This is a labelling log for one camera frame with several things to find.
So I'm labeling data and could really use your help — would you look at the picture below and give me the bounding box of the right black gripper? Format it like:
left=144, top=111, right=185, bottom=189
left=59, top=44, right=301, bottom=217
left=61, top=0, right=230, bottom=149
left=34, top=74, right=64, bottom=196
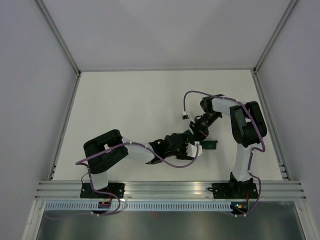
left=189, top=111, right=221, bottom=143

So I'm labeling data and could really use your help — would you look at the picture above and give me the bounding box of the dark green cloth napkin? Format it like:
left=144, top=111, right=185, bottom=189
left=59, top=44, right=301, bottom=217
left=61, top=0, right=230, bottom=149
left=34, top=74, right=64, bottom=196
left=182, top=130, right=218, bottom=150

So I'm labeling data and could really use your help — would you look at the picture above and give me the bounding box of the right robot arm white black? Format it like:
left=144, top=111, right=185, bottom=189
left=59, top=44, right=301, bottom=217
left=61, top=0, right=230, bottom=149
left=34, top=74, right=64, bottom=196
left=189, top=94, right=268, bottom=200

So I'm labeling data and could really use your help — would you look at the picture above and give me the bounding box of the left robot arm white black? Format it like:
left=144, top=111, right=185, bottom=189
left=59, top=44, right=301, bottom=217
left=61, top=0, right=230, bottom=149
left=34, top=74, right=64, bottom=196
left=76, top=129, right=201, bottom=198

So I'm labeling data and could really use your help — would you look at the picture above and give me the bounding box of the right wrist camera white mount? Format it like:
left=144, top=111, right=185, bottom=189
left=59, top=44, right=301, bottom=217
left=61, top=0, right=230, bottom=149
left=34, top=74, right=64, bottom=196
left=181, top=111, right=193, bottom=121

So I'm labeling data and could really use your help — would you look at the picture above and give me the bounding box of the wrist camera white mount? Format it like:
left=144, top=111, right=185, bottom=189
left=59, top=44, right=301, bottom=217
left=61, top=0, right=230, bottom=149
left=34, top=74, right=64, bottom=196
left=186, top=141, right=203, bottom=158
left=181, top=111, right=193, bottom=121

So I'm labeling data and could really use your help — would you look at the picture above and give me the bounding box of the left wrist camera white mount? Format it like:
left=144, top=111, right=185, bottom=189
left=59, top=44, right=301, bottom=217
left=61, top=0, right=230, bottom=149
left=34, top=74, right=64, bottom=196
left=186, top=141, right=203, bottom=158

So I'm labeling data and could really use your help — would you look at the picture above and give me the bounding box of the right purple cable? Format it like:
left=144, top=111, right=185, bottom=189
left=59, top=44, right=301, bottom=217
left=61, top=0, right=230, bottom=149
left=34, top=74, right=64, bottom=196
left=182, top=89, right=266, bottom=218

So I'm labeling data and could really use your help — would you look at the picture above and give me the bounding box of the purple cable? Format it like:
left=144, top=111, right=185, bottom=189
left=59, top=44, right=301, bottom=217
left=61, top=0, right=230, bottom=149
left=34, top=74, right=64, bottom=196
left=43, top=141, right=201, bottom=220
left=182, top=89, right=266, bottom=218

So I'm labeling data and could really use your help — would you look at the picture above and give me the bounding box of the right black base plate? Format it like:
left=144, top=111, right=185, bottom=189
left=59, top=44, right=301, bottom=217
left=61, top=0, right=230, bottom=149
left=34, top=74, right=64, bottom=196
left=211, top=182, right=259, bottom=200

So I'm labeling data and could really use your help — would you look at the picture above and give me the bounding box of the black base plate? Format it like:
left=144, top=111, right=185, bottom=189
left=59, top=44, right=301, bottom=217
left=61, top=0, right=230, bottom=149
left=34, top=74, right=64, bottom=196
left=80, top=182, right=125, bottom=199
left=211, top=182, right=259, bottom=200

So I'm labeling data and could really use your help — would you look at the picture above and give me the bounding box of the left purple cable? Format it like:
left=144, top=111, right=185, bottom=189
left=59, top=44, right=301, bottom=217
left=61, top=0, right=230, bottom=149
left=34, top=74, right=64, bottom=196
left=43, top=141, right=201, bottom=220

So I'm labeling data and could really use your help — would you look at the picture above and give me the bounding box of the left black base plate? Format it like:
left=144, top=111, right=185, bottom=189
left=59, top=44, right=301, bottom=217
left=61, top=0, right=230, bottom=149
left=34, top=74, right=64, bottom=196
left=80, top=182, right=125, bottom=199

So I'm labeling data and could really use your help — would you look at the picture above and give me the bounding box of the white slotted cable duct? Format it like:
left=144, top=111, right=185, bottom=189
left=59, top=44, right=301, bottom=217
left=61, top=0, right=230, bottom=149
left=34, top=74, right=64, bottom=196
left=45, top=200, right=232, bottom=212

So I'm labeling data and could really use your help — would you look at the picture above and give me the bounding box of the aluminium front rail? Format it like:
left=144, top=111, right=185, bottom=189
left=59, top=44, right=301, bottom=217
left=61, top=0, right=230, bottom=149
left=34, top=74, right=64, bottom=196
left=34, top=180, right=307, bottom=202

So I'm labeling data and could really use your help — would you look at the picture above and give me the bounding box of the right aluminium frame post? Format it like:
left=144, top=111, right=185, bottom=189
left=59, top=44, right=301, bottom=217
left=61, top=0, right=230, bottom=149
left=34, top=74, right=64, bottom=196
left=252, top=0, right=300, bottom=75

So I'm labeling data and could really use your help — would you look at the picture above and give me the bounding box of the aluminium frame post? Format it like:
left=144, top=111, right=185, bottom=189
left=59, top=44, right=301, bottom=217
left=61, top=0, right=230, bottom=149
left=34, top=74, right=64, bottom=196
left=34, top=0, right=82, bottom=76
left=252, top=0, right=300, bottom=75

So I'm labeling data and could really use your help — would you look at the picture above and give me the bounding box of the left aluminium frame post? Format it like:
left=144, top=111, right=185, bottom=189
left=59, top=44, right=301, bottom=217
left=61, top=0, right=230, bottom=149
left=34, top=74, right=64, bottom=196
left=34, top=0, right=82, bottom=76

